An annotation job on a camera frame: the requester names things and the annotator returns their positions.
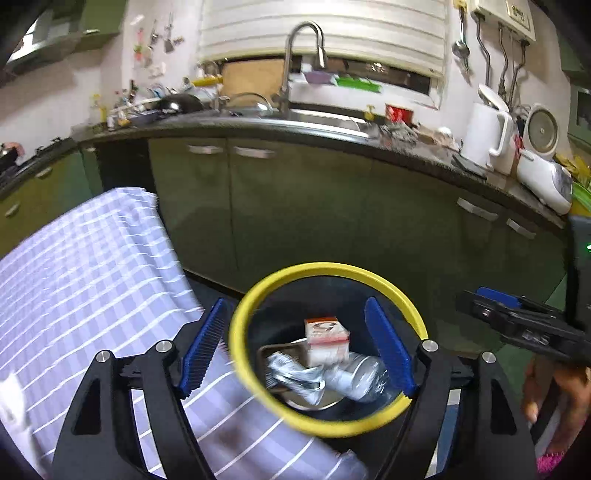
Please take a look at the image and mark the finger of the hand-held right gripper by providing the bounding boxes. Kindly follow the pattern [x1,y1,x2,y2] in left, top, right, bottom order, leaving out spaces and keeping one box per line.
[477,286,573,321]
[455,291,591,367]

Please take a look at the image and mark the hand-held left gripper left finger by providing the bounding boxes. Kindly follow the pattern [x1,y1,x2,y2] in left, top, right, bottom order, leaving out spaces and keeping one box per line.
[52,298,228,480]

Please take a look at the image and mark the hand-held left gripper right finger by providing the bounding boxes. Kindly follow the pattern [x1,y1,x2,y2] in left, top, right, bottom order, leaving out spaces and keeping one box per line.
[365,296,539,480]

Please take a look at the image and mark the crushed clear plastic bottle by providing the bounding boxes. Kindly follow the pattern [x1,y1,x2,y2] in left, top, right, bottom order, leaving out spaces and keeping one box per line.
[323,352,398,403]

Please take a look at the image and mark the white carton with red print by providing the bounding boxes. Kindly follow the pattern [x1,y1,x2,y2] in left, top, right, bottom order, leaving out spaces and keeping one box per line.
[304,315,350,367]

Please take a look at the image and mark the metal tin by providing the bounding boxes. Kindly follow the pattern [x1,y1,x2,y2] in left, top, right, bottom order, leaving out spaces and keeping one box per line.
[257,339,310,402]

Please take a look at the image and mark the yellow rimmed black trash bin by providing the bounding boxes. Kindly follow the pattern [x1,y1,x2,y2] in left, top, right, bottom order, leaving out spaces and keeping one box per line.
[228,262,429,438]

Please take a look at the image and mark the silver foil wrapper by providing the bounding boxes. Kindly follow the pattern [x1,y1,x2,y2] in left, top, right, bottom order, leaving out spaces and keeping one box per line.
[265,351,328,407]

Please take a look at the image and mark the person's right hand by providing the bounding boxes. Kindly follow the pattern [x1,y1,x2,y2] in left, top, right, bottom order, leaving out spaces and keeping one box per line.
[522,357,591,457]

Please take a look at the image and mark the white rice cooker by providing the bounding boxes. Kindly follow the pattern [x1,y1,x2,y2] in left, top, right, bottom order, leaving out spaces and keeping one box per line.
[516,104,575,215]

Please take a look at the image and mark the green lower cabinets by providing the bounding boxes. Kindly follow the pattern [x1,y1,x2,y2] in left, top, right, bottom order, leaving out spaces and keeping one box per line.
[0,124,573,333]

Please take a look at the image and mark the green cabinets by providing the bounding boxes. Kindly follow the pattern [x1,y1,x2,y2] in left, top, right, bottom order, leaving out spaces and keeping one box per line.
[0,0,127,75]
[0,124,573,333]

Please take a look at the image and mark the white electric kettle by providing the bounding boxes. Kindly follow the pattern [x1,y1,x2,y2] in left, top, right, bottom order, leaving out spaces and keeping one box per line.
[462,84,515,175]

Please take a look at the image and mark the grey rag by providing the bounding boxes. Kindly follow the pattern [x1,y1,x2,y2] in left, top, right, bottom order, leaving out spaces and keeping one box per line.
[381,121,419,141]

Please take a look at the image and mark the steel sink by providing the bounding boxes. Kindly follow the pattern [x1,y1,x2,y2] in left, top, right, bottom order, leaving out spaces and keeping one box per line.
[222,106,384,139]

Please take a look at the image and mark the green plastic basket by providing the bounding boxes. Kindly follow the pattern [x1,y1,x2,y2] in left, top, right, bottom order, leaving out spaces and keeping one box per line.
[335,76,384,93]

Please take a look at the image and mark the hanging steel ladle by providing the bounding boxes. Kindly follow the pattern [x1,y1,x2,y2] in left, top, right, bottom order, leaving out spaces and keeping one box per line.
[451,4,472,72]

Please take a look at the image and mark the glass pot lid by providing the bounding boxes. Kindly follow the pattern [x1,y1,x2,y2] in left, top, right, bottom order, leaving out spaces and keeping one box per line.
[226,91,274,114]

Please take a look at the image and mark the white dish rack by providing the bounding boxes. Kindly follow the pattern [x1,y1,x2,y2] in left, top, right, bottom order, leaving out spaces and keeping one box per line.
[108,85,167,123]

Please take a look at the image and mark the white water heater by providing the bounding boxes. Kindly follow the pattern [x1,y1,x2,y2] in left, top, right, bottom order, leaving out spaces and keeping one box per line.
[471,0,539,42]

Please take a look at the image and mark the wooden cutting board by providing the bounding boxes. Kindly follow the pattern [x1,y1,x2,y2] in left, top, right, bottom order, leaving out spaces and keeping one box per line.
[221,60,283,95]

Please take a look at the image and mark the purple plastic basket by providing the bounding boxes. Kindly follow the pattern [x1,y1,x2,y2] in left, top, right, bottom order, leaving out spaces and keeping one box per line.
[302,69,338,86]

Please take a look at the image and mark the small chrome faucet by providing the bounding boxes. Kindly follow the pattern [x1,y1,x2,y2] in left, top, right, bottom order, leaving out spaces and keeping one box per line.
[201,60,222,109]

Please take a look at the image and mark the tall steel faucet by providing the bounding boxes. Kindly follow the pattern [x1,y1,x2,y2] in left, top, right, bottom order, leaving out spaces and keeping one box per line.
[272,21,328,114]

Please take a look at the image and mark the white window blind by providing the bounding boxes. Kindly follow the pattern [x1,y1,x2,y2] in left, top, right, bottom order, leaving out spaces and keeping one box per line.
[196,0,451,79]

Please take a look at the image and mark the hanging black spatula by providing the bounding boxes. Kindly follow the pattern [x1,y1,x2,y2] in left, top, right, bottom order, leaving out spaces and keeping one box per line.
[163,14,178,54]

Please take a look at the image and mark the steel range hood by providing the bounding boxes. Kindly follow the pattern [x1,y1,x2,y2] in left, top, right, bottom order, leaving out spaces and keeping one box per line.
[4,9,84,75]

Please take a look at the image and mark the green upper cabinets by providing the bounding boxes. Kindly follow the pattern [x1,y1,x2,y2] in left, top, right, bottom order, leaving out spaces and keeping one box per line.
[0,0,127,75]

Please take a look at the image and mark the water heater hose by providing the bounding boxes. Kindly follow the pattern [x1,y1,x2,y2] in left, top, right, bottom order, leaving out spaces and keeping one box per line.
[512,39,529,107]
[473,14,492,88]
[496,23,511,100]

